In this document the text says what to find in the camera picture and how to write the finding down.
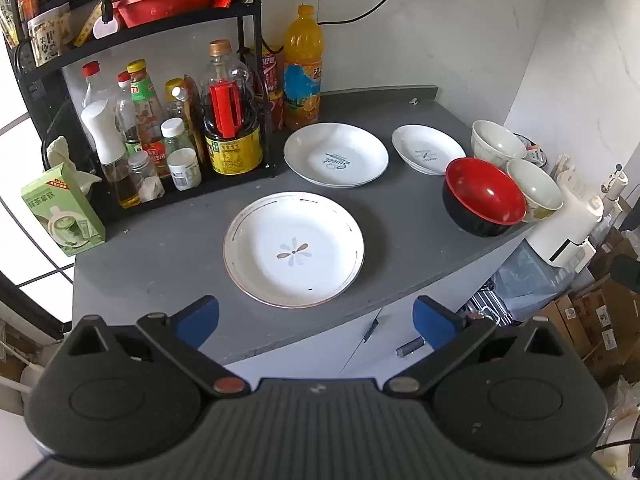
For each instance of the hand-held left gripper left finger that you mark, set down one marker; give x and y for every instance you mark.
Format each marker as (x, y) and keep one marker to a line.
(200, 317)

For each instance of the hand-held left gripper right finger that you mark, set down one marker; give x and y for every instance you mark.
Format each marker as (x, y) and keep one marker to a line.
(430, 320)

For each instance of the white plate with flower print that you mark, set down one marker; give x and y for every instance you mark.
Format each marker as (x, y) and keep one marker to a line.
(300, 230)

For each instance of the red and black bowl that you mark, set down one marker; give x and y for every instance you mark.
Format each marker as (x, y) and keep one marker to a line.
(480, 185)

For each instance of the cream bowl with patterned outside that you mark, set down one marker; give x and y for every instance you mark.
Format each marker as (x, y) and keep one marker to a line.
(535, 185)

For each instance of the small white plate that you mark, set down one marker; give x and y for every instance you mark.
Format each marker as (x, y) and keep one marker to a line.
(425, 140)

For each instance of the plain white bowl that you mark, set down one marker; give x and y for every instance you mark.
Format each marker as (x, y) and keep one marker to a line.
(495, 137)

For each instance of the white plate with script print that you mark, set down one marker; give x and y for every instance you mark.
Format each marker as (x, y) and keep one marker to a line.
(320, 145)

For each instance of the grey marker pen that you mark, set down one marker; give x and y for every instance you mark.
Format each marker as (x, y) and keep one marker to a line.
(410, 347)

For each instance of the clear plastic bag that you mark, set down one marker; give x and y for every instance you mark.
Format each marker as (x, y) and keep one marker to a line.
(525, 275)

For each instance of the white cabinet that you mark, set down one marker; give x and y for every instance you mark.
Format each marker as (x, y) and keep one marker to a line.
(310, 355)

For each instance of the brown cardboard box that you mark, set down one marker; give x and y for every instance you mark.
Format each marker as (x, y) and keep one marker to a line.
(565, 320)
(615, 320)

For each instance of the small clear glass jar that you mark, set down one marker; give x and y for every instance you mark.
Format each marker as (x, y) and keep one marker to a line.
(145, 180)

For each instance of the white-cap bottle with white powder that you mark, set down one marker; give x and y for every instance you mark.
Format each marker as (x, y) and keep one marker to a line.
(185, 170)

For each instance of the large white appliance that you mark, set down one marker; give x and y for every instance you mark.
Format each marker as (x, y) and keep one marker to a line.
(565, 230)

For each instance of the large dark soy sauce bottle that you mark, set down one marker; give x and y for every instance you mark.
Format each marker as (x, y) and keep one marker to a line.
(235, 152)

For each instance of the green carton box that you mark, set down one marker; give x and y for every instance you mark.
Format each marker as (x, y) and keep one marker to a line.
(65, 210)

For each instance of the amber oil bottle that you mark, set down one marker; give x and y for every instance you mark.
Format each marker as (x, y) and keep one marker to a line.
(190, 120)

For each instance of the white-top oil spray bottle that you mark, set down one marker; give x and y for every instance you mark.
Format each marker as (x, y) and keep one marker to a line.
(100, 125)

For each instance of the red drink can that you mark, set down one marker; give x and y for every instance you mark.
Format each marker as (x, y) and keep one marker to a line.
(267, 70)
(276, 110)

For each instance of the small white handheld appliance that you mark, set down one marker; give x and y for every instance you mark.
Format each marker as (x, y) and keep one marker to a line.
(614, 185)

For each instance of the orange juice bottle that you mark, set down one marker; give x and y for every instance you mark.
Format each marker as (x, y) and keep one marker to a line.
(302, 85)

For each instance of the tall clear red-cap bottle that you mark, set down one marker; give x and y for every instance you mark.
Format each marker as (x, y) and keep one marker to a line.
(95, 85)

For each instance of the black metal shelf rack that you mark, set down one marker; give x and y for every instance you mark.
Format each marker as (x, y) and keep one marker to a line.
(150, 35)

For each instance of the white plug adapter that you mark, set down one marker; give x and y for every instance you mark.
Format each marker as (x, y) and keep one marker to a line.
(106, 27)

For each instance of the red plastic basket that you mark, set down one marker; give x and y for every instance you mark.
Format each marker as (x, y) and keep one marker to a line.
(165, 2)

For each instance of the clear snack jar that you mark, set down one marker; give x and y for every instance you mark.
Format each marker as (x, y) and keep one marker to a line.
(50, 35)

